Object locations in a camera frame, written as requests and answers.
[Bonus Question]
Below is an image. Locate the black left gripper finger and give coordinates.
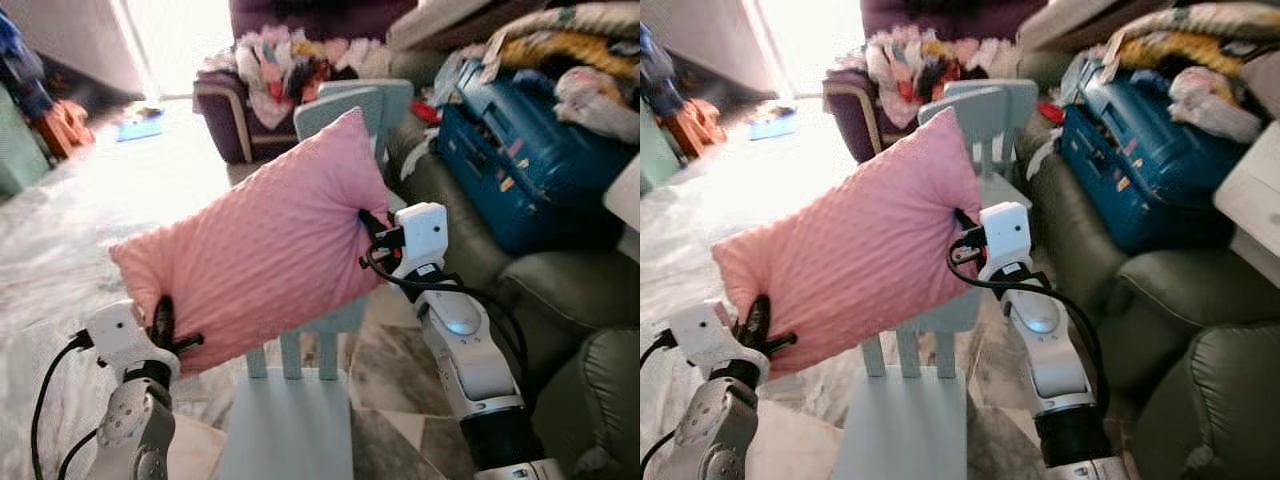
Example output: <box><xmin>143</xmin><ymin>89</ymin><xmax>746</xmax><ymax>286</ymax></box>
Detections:
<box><xmin>150</xmin><ymin>295</ymin><xmax>179</xmax><ymax>348</ymax></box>
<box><xmin>740</xmin><ymin>294</ymin><xmax>773</xmax><ymax>348</ymax></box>

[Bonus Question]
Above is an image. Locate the pink dotted pillow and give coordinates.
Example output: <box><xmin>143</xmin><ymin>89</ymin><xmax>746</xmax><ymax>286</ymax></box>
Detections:
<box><xmin>712</xmin><ymin>108</ymin><xmax>983</xmax><ymax>379</ymax></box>
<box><xmin>108</xmin><ymin>107</ymin><xmax>393</xmax><ymax>377</ymax></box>

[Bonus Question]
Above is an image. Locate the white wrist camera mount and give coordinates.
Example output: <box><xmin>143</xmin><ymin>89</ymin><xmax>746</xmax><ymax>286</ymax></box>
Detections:
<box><xmin>980</xmin><ymin>202</ymin><xmax>1033</xmax><ymax>281</ymax></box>
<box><xmin>395</xmin><ymin>202</ymin><xmax>449</xmax><ymax>281</ymax></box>
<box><xmin>82</xmin><ymin>300</ymin><xmax>181</xmax><ymax>383</ymax></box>
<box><xmin>668</xmin><ymin>300</ymin><xmax>769</xmax><ymax>386</ymax></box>

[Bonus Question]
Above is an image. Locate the grey-green leather armchair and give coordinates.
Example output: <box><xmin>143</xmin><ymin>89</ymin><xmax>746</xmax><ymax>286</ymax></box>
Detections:
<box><xmin>385</xmin><ymin>110</ymin><xmax>641</xmax><ymax>346</ymax></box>
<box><xmin>1015</xmin><ymin>110</ymin><xmax>1280</xmax><ymax>396</ymax></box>

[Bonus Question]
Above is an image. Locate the yellow patterned quilt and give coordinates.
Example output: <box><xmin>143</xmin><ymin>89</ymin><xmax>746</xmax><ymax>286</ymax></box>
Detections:
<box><xmin>480</xmin><ymin>0</ymin><xmax>641</xmax><ymax>81</ymax></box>
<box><xmin>1100</xmin><ymin>0</ymin><xmax>1280</xmax><ymax>76</ymax></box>

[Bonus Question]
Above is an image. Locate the orange toy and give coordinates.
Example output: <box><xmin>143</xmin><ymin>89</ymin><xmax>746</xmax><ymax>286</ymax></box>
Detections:
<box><xmin>30</xmin><ymin>98</ymin><xmax>96</xmax><ymax>159</ymax></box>
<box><xmin>662</xmin><ymin>98</ymin><xmax>729</xmax><ymax>159</ymax></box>

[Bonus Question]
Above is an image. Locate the brown wooden board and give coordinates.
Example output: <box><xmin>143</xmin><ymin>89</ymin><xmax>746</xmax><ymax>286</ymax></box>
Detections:
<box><xmin>388</xmin><ymin>0</ymin><xmax>546</xmax><ymax>51</ymax></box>
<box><xmin>1015</xmin><ymin>0</ymin><xmax>1171</xmax><ymax>53</ymax></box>

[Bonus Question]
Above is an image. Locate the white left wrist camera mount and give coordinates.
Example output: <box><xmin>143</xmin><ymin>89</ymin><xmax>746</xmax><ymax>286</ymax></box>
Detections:
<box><xmin>668</xmin><ymin>300</ymin><xmax>769</xmax><ymax>386</ymax></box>
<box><xmin>82</xmin><ymin>300</ymin><xmax>181</xmax><ymax>383</ymax></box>

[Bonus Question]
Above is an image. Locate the white crumpled cloth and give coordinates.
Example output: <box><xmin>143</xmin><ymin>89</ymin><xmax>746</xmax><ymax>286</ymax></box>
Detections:
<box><xmin>555</xmin><ymin>68</ymin><xmax>641</xmax><ymax>141</ymax></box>
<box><xmin>1165</xmin><ymin>65</ymin><xmax>1266</xmax><ymax>146</ymax></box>

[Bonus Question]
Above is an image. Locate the colourful clothes pile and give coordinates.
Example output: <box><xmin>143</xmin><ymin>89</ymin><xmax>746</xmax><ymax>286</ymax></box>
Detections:
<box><xmin>865</xmin><ymin>28</ymin><xmax>1021</xmax><ymax>131</ymax></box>
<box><xmin>205</xmin><ymin>28</ymin><xmax>391</xmax><ymax>131</ymax></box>

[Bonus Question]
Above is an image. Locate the pale green box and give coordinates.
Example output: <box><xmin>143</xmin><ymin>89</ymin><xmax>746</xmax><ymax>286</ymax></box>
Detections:
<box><xmin>640</xmin><ymin>100</ymin><xmax>681</xmax><ymax>196</ymax></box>
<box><xmin>0</xmin><ymin>85</ymin><xmax>51</xmax><ymax>196</ymax></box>

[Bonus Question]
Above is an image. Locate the purple armchair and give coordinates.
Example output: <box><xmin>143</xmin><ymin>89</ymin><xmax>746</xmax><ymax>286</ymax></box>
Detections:
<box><xmin>195</xmin><ymin>0</ymin><xmax>421</xmax><ymax>166</ymax></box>
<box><xmin>822</xmin><ymin>0</ymin><xmax>1051</xmax><ymax>166</ymax></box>

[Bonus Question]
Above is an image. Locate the dark blue garment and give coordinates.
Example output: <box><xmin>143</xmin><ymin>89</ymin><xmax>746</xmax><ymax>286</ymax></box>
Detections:
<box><xmin>640</xmin><ymin>22</ymin><xmax>686</xmax><ymax>116</ymax></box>
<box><xmin>0</xmin><ymin>10</ymin><xmax>51</xmax><ymax>116</ymax></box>

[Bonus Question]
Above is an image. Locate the small blue floor item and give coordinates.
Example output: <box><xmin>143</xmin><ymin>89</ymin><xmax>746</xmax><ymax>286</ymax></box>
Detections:
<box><xmin>118</xmin><ymin>108</ymin><xmax>166</xmax><ymax>141</ymax></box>
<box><xmin>748</xmin><ymin>108</ymin><xmax>799</xmax><ymax>141</ymax></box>

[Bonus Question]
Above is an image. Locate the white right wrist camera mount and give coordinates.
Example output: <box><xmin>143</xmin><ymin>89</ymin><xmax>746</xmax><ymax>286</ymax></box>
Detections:
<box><xmin>980</xmin><ymin>202</ymin><xmax>1033</xmax><ymax>281</ymax></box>
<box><xmin>395</xmin><ymin>202</ymin><xmax>449</xmax><ymax>281</ymax></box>

